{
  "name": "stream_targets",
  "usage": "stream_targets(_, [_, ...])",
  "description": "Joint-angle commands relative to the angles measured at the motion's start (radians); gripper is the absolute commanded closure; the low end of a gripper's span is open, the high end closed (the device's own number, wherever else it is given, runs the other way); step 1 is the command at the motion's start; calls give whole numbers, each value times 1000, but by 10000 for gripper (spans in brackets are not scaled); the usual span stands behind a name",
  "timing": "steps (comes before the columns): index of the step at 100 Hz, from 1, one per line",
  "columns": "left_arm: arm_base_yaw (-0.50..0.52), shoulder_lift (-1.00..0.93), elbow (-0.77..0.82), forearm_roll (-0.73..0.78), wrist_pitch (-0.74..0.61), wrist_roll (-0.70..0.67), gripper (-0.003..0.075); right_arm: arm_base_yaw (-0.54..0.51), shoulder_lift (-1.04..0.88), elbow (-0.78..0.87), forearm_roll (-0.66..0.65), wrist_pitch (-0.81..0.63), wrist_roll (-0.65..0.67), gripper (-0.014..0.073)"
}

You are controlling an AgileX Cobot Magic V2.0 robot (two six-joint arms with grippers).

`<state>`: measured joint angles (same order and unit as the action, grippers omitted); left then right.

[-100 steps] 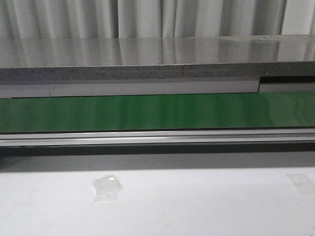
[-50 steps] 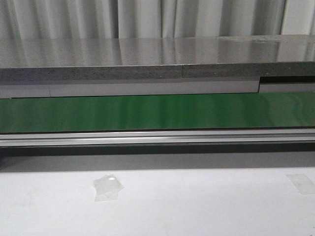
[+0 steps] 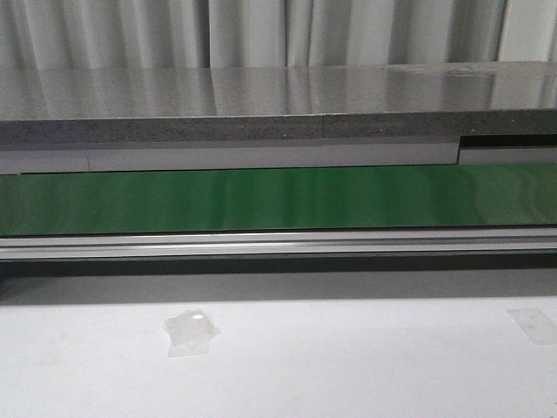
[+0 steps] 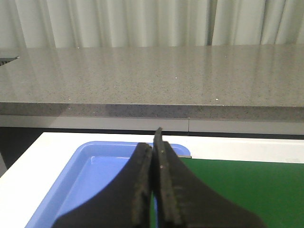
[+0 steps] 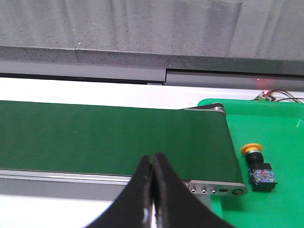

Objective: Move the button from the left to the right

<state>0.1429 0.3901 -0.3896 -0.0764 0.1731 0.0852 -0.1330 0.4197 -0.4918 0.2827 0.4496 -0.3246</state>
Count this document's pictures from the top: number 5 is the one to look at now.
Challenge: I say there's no small sensor circuit board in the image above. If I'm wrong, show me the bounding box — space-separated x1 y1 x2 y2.
254 91 276 101

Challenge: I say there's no green plastic tray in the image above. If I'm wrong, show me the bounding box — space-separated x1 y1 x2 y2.
212 99 304 228

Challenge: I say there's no grey stone counter slab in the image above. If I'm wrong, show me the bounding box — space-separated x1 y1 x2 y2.
0 0 304 75

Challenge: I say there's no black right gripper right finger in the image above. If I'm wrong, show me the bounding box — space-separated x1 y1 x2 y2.
152 152 233 228

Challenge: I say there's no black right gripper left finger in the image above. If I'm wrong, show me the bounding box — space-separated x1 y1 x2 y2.
88 155 152 228

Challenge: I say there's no green conveyor belt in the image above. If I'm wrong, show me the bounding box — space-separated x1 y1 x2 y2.
0 101 243 183

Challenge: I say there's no yellow mushroom push button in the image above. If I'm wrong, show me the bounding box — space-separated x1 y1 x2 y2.
241 143 277 192

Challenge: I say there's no aluminium conveyor side rail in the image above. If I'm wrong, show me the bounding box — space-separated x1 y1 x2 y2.
0 169 248 196

